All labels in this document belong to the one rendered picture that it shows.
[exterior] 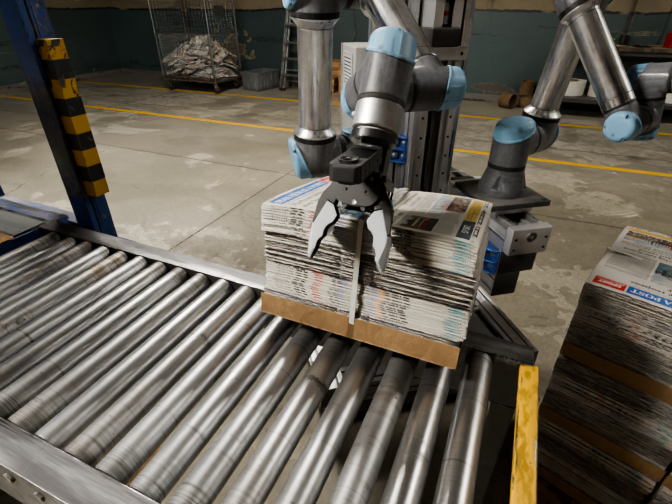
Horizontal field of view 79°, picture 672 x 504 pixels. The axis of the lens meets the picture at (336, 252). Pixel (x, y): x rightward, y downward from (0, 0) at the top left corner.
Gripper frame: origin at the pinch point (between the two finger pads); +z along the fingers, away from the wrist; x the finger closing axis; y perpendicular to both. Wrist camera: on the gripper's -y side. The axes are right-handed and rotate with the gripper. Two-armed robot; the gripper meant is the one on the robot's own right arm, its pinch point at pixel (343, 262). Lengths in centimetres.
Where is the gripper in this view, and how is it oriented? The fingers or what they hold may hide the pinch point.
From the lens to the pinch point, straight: 61.2
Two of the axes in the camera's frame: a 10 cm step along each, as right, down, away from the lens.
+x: -9.1, -2.0, 3.5
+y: 3.5, 0.6, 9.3
